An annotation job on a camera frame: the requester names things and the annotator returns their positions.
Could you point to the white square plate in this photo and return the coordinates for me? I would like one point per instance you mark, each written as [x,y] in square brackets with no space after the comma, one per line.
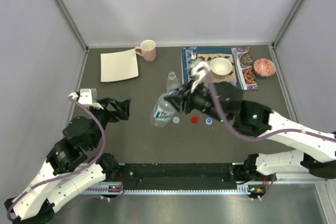
[119,66]

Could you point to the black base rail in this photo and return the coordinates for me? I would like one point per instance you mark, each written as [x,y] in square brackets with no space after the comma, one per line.
[185,176]

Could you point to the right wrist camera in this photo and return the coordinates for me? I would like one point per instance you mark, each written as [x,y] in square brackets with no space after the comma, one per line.
[200,72]

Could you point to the red patterned bowl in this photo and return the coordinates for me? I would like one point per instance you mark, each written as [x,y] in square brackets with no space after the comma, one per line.
[264,68]

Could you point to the pink mug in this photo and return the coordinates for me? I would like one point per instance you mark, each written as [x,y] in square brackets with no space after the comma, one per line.
[147,50]

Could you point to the blue white bottle cap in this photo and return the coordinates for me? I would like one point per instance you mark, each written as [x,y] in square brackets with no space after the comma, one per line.
[208,121]

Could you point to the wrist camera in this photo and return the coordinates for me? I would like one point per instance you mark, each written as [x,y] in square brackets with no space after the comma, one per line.
[87,97]
[200,72]

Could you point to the clear label-free plastic bottle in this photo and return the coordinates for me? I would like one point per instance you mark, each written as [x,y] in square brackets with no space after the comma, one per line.
[232,81]

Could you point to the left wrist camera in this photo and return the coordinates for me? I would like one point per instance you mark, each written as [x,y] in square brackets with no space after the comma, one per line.
[87,97]

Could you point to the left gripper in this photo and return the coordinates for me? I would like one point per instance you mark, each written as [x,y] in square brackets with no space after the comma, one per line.
[116,116]

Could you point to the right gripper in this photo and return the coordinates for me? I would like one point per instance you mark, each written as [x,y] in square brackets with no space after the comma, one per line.
[183,94]

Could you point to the red bottle cap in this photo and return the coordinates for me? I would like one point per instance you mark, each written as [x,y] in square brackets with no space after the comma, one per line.
[194,119]

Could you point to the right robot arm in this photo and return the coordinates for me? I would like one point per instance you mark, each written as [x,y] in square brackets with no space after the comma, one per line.
[311,151]

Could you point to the blue patterned placemat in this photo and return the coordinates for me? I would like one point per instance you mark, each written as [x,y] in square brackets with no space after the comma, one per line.
[186,57]

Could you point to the small blue-cap water bottle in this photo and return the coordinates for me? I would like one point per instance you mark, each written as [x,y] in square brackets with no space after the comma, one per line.
[163,111]

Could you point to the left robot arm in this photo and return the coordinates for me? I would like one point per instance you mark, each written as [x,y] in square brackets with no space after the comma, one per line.
[75,163]

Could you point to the white-cap red-label bottle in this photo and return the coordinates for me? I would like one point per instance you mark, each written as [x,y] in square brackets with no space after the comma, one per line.
[172,82]

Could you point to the white bowl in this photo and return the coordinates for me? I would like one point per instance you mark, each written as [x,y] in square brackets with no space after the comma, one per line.
[221,66]

